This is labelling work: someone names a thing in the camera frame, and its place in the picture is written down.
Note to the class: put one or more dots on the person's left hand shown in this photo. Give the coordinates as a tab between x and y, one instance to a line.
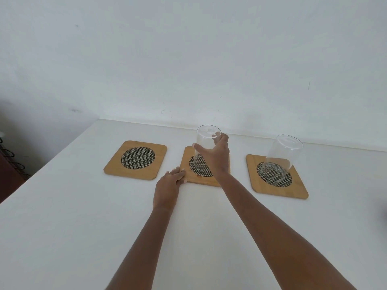
167	190

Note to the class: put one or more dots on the person's right hand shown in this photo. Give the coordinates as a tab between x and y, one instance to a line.
218	158

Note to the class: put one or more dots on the person's left fingers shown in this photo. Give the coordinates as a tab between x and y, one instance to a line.
177	175

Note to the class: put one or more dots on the person's right thumb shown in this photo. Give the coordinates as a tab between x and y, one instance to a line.
202	149

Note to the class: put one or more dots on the square bamboo coaster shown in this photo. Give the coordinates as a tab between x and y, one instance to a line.
273	188
136	160
191	178

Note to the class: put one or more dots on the clear drinking glass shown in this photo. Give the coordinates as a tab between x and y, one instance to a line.
282	157
203	134

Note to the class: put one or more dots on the person's right forearm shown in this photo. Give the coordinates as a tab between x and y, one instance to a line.
272	232

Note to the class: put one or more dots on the person's left forearm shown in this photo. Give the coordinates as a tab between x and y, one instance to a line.
142	247

